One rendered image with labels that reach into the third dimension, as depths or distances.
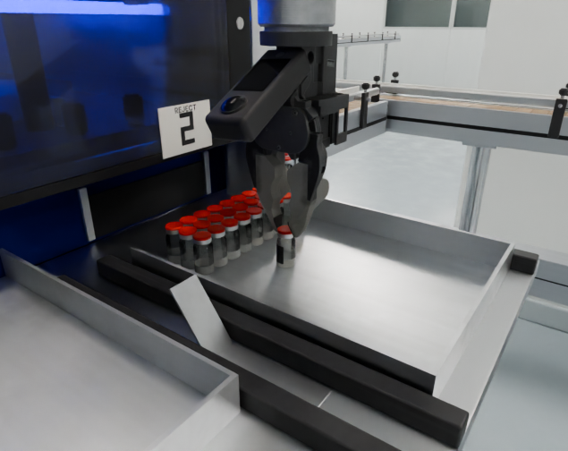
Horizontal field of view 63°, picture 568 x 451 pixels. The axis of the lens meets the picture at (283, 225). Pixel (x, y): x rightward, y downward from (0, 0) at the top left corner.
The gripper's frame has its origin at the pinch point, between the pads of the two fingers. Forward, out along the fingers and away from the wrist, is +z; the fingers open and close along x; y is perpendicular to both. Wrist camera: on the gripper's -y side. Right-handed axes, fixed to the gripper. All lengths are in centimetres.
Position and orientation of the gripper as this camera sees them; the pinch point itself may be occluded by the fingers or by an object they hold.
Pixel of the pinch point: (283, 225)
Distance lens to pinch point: 51.4
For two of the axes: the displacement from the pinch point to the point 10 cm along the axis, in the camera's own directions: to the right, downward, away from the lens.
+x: -8.1, -2.4, 5.4
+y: 5.9, -3.3, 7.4
